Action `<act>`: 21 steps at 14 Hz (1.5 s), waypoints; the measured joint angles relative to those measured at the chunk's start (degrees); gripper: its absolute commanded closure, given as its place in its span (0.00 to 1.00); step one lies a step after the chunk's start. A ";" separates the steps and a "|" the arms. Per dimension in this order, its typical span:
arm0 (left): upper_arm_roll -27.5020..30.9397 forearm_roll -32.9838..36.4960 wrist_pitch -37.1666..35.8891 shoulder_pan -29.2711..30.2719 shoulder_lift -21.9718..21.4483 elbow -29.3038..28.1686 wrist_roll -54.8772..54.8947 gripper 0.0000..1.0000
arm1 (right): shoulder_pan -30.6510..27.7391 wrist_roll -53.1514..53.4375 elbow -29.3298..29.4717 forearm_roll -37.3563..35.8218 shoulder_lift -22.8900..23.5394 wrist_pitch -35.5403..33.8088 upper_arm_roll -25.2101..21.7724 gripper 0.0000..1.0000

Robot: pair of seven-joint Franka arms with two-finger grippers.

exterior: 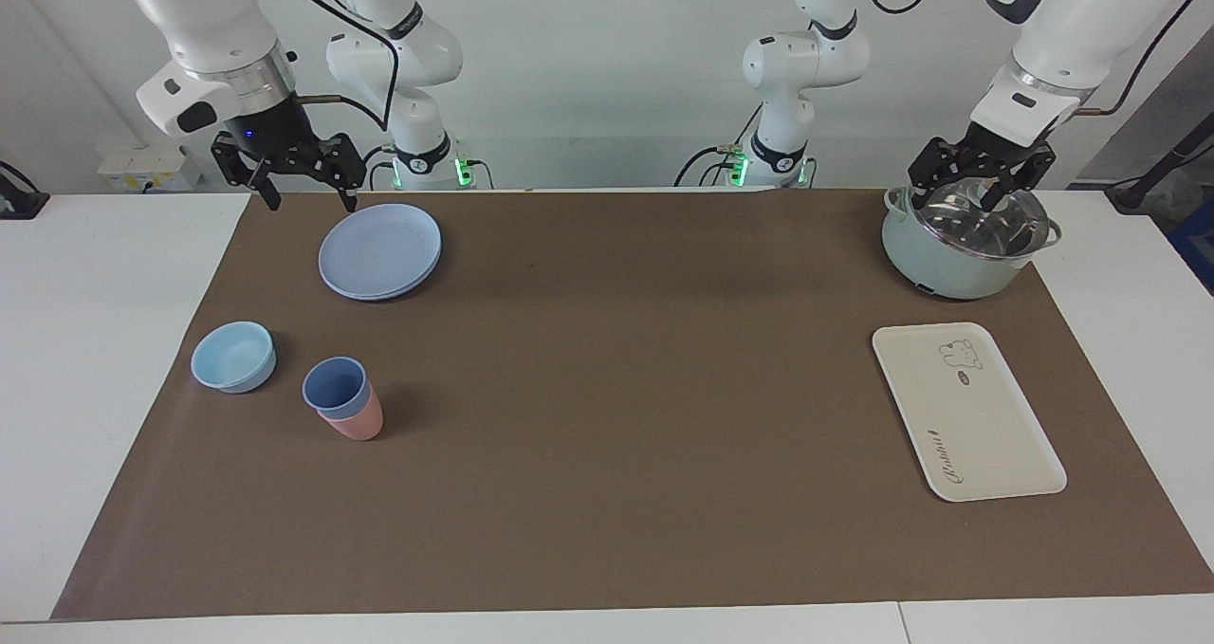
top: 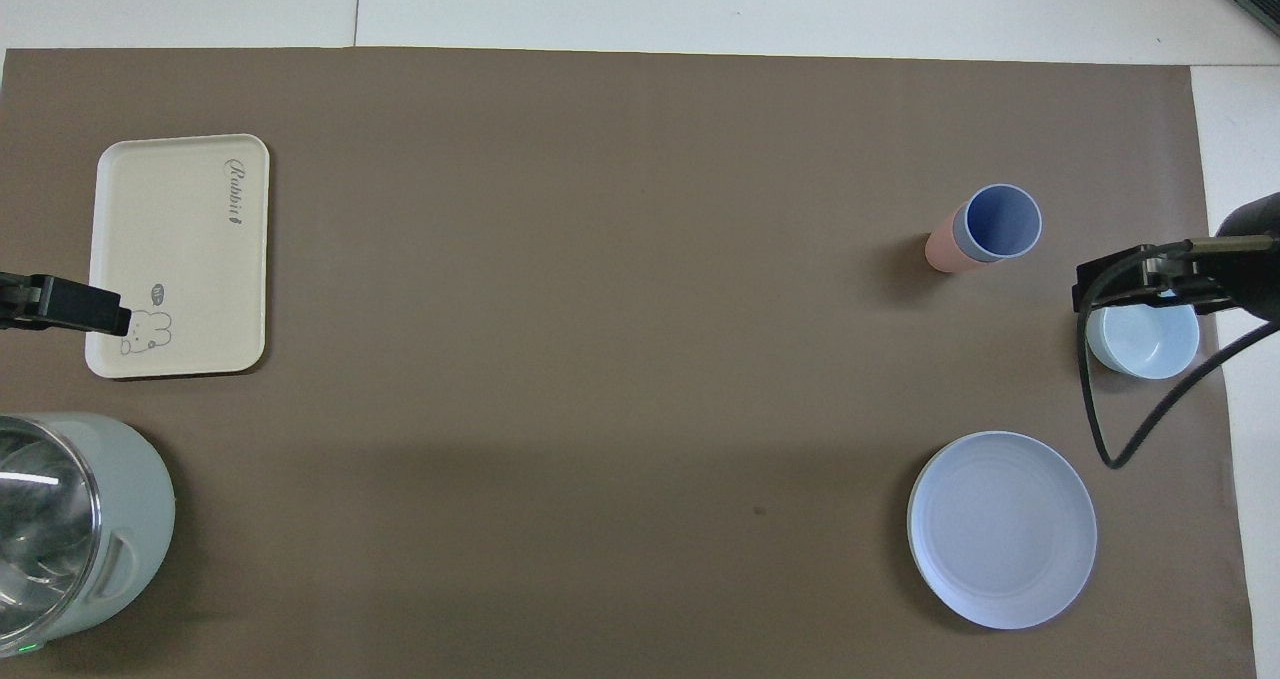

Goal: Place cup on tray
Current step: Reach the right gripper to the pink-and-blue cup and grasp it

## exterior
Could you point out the blue plastic cup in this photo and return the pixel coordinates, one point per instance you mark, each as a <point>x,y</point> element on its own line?
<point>334,386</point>

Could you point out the pink plastic cup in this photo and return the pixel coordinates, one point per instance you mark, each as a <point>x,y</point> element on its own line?
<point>356,424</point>

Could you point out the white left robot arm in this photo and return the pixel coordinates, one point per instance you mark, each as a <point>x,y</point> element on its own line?
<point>1072,27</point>

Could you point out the blue plastic plate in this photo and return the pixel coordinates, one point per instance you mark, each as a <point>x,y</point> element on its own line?
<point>379,250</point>

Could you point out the glass pot lid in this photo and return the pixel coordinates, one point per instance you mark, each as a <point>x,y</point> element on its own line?
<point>958,231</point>

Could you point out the light blue bowl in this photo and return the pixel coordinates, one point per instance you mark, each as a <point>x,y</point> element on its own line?
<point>232,358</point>

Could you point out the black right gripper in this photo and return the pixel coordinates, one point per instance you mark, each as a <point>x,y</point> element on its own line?
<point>280,137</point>

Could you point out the black floor stand base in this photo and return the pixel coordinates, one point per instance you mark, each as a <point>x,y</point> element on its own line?
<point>19,203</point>

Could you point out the white wall power strip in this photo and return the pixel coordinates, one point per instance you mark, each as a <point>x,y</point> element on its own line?
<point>142,165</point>

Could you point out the cream tray with bear print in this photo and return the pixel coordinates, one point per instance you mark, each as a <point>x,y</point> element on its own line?
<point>967,416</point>

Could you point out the black stand with pole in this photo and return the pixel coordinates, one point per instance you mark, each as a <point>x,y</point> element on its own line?
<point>1138,193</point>

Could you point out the brown table mat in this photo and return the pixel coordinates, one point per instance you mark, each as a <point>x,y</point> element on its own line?
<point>607,416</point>

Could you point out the blue box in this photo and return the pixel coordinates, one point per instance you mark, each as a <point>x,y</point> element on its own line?
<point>1197,246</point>

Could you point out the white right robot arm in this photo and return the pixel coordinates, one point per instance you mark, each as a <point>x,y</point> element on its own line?
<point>213,27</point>

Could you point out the pale green cooking pot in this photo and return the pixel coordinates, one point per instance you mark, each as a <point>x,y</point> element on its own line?
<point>934,272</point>

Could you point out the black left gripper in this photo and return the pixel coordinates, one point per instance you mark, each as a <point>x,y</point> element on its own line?
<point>991,156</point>

